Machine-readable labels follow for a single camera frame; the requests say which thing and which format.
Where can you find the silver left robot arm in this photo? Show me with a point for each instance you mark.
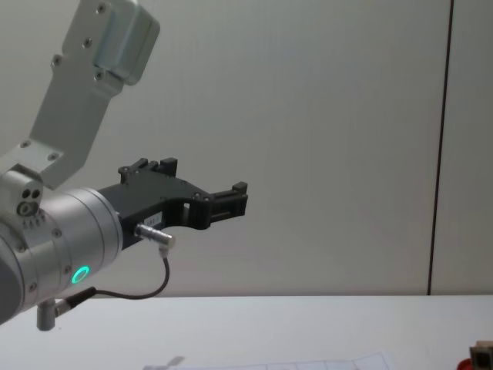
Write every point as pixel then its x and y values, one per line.
pixel 65 231

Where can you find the white table cloth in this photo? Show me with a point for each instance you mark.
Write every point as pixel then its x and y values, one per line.
pixel 269 327

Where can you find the white printed paper sheet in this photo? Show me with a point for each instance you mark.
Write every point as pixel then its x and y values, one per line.
pixel 308 365

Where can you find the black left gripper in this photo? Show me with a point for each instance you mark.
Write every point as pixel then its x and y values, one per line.
pixel 150 200

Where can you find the small red object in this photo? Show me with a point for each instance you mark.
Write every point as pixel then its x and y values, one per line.
pixel 466 365

